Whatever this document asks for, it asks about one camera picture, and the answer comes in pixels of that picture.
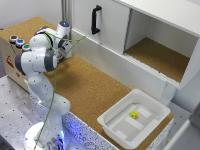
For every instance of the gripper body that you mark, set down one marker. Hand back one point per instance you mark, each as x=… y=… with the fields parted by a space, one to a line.
x=65 y=48

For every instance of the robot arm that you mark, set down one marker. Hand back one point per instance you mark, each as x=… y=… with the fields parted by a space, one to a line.
x=36 y=61

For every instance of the green button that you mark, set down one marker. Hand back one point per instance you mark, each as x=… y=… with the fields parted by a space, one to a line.
x=26 y=47

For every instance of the blue button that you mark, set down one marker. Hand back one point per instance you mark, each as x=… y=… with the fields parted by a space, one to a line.
x=20 y=42

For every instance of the white sliding door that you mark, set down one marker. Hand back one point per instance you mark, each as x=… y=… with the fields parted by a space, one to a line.
x=111 y=23

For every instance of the red button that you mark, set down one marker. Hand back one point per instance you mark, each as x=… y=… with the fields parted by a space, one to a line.
x=13 y=38

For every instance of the white plastic box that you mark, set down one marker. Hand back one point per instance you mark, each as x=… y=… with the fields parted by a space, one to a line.
x=116 y=125

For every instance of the yellow block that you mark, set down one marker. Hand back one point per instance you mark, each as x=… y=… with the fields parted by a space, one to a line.
x=134 y=114

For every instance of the white cabinet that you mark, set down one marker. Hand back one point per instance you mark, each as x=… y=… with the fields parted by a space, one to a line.
x=156 y=20

